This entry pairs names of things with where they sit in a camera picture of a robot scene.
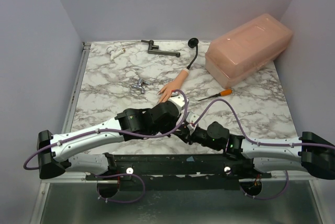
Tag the pink plastic storage box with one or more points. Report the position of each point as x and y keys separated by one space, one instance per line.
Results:
x=236 y=55

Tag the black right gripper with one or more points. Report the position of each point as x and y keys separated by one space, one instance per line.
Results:
x=187 y=133

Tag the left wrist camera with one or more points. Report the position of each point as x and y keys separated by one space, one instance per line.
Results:
x=179 y=101

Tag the mannequin practice hand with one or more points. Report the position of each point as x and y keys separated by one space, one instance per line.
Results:
x=169 y=88

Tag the black mounting rail base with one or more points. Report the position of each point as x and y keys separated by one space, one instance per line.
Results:
x=177 y=172

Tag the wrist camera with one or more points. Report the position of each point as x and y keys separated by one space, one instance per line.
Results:
x=179 y=101
x=191 y=120

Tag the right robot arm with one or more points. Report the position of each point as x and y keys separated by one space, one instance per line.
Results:
x=308 y=153

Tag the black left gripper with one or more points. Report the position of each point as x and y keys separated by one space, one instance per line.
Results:
x=174 y=124

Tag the white plastic faucet tap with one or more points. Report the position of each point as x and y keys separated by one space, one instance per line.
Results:
x=115 y=53

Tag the orange handled screwdriver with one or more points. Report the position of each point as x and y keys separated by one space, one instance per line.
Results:
x=220 y=94

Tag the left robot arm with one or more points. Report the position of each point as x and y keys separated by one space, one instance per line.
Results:
x=56 y=150

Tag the chrome faucet tap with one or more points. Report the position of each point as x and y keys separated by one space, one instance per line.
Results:
x=140 y=85

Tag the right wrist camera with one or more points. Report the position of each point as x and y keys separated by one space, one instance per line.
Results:
x=191 y=120

